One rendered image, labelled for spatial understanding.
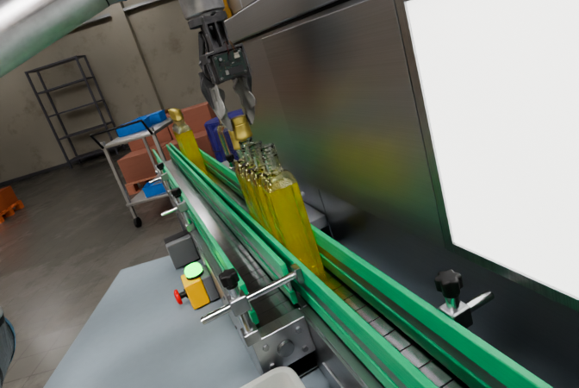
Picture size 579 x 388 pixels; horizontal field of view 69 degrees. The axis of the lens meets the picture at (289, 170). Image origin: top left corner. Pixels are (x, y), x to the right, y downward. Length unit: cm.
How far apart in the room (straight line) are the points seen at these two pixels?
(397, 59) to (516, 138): 17
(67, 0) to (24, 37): 7
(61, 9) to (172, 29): 967
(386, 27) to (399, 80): 7
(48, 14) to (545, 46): 56
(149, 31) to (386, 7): 995
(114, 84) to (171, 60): 146
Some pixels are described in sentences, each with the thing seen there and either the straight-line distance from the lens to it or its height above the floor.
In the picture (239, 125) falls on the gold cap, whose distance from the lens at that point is 84.
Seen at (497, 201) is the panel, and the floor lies 108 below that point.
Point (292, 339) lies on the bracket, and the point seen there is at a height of 86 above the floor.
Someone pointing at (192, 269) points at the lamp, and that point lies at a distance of 110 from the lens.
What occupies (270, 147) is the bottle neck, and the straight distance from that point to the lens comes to 74.
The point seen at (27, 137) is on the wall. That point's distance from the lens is 1181.
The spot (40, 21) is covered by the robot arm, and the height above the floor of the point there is 141.
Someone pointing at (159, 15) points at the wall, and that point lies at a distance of 1037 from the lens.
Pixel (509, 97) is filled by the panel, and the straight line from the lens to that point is 45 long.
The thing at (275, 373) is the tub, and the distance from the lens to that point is 72.
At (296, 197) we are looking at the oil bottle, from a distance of 76.
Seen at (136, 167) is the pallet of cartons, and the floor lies 33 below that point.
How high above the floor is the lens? 130
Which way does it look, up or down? 17 degrees down
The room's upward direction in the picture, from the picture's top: 17 degrees counter-clockwise
